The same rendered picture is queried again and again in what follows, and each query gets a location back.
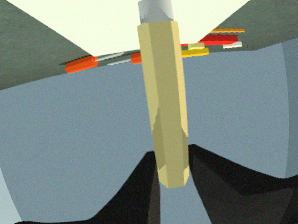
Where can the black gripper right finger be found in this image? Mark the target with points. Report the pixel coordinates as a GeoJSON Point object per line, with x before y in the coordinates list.
{"type": "Point", "coordinates": [233, 194]}

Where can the yellow rectangular bar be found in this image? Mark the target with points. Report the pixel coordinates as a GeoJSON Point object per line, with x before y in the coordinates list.
{"type": "Point", "coordinates": [195, 52]}

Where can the orange-handled screwdriver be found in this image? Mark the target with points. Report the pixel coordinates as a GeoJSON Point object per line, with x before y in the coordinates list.
{"type": "Point", "coordinates": [135, 57]}
{"type": "Point", "coordinates": [78, 65]}

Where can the small white block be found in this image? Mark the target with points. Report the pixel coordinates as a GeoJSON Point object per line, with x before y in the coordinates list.
{"type": "Point", "coordinates": [236, 44]}

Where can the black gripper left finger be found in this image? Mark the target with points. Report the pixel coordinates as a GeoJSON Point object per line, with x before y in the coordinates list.
{"type": "Point", "coordinates": [138, 201]}

